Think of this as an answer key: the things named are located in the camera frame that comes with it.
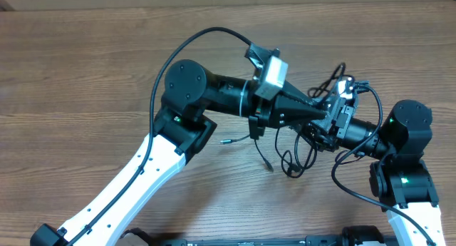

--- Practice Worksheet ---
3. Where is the black USB cable bundle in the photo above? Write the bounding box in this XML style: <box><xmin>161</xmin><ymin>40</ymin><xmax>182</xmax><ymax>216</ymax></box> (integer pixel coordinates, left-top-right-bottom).
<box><xmin>219</xmin><ymin>62</ymin><xmax>357</xmax><ymax>180</ymax></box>

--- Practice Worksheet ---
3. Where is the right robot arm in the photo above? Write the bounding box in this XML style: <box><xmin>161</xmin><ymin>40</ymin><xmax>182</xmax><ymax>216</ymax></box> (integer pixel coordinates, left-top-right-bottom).
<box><xmin>310</xmin><ymin>97</ymin><xmax>445</xmax><ymax>245</ymax></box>

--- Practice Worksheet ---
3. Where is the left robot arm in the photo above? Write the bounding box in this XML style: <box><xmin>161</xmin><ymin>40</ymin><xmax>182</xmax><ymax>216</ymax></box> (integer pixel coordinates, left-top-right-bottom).
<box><xmin>30</xmin><ymin>60</ymin><xmax>326</xmax><ymax>245</ymax></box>

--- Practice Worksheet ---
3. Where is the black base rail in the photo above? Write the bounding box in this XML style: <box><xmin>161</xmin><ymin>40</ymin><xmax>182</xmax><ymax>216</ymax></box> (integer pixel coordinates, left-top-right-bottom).
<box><xmin>120</xmin><ymin>225</ymin><xmax>396</xmax><ymax>246</ymax></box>

